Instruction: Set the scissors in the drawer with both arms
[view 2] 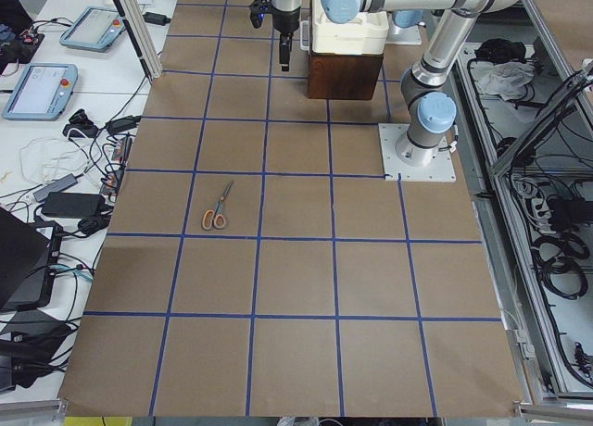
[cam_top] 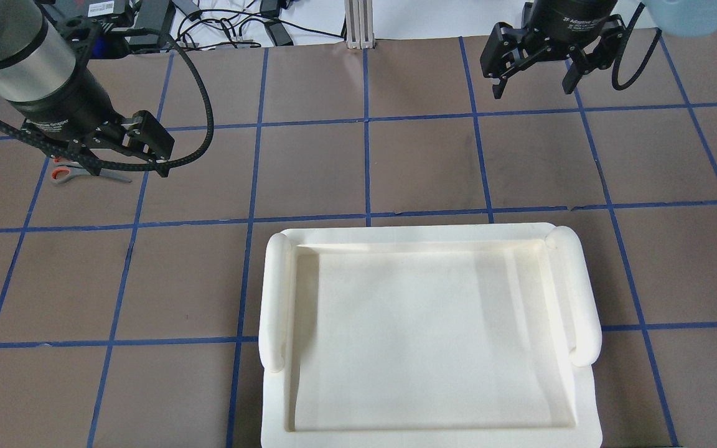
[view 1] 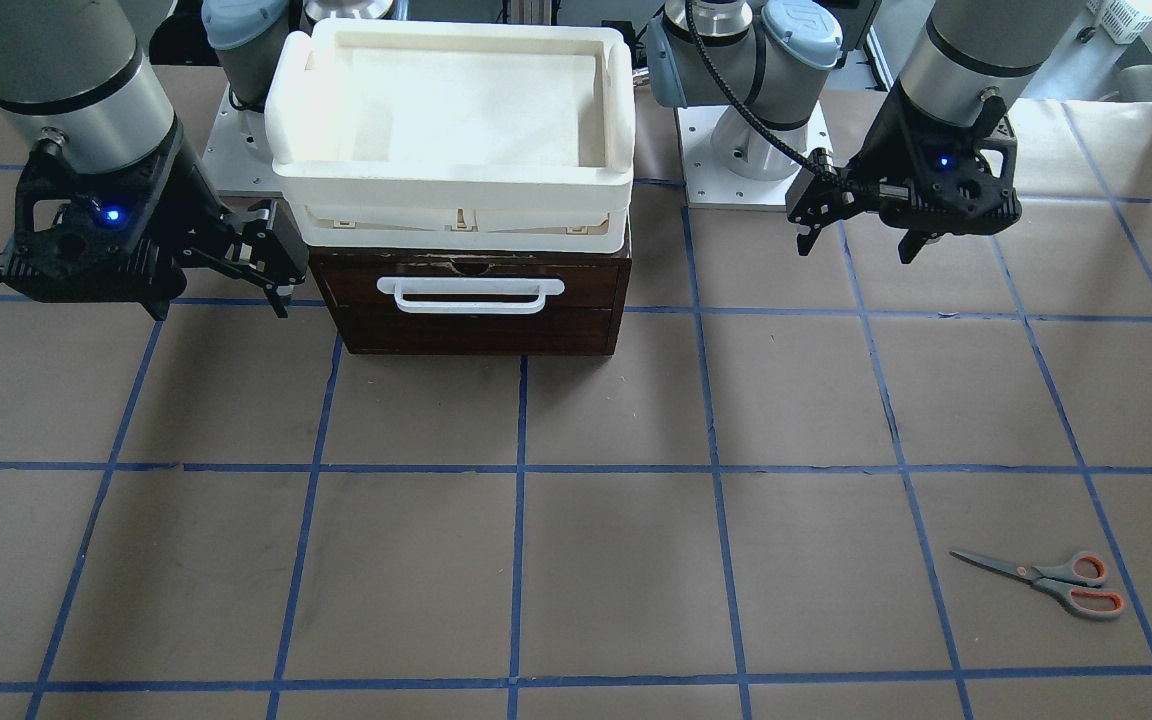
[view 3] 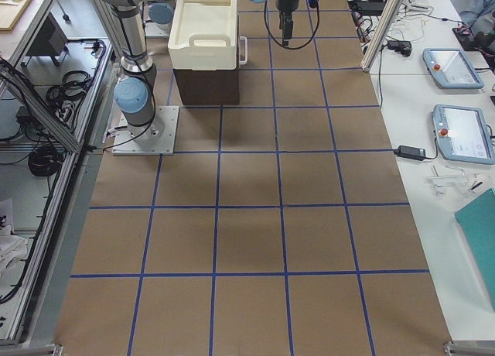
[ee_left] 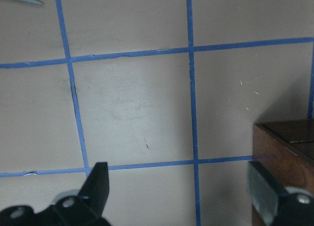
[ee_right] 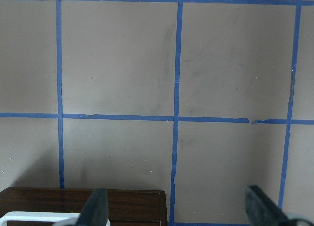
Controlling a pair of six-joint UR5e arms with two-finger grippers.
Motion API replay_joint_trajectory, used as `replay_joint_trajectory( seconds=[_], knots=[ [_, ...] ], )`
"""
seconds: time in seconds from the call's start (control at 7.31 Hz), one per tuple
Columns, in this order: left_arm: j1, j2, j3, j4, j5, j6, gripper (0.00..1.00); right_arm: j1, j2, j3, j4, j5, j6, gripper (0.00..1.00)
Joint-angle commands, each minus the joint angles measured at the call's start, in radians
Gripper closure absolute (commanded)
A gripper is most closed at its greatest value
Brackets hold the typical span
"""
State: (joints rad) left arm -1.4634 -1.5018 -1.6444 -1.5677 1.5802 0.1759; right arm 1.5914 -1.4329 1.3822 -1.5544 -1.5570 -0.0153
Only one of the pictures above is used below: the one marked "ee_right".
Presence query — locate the dark wooden drawer cabinet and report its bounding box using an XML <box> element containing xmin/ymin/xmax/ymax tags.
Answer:
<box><xmin>0</xmin><ymin>187</ymin><xmax>168</xmax><ymax>226</ymax></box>

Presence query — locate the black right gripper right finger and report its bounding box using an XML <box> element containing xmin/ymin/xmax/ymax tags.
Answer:
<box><xmin>245</xmin><ymin>185</ymin><xmax>289</xmax><ymax>226</ymax></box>

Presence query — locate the dark wooden drawer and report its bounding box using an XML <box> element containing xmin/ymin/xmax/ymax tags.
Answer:
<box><xmin>0</xmin><ymin>211</ymin><xmax>80</xmax><ymax>226</ymax></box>

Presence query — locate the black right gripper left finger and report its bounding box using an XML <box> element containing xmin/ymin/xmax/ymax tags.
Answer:
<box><xmin>77</xmin><ymin>188</ymin><xmax>108</xmax><ymax>226</ymax></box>

